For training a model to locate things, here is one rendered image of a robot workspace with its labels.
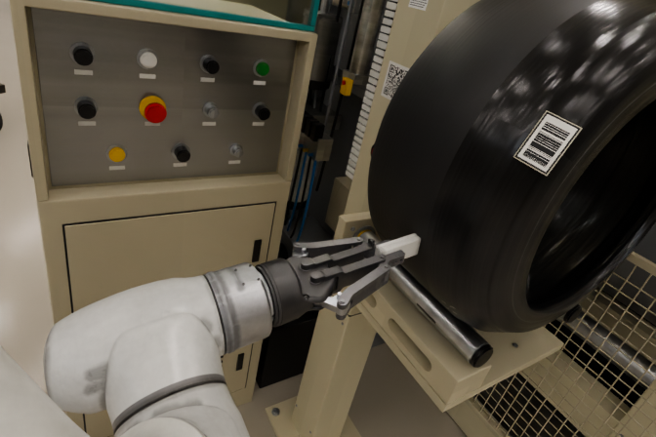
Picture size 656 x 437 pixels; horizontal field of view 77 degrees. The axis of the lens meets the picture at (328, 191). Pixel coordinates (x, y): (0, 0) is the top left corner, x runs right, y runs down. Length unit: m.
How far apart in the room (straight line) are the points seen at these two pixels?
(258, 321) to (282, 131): 0.68
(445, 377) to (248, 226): 0.60
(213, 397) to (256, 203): 0.72
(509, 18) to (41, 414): 0.61
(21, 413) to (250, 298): 0.24
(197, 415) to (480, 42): 0.52
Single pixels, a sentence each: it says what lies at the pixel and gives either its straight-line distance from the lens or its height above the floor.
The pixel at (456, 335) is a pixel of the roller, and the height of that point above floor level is 0.91.
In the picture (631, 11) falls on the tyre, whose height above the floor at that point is 1.42.
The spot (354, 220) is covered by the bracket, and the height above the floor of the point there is 0.95.
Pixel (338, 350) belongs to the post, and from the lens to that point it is 1.23.
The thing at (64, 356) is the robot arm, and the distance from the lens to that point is 0.45.
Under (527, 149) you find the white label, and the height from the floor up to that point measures 1.26.
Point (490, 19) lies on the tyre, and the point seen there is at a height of 1.38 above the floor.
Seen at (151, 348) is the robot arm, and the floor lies 1.06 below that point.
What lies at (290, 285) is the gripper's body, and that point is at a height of 1.08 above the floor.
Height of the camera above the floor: 1.38
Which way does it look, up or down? 27 degrees down
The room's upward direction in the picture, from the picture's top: 13 degrees clockwise
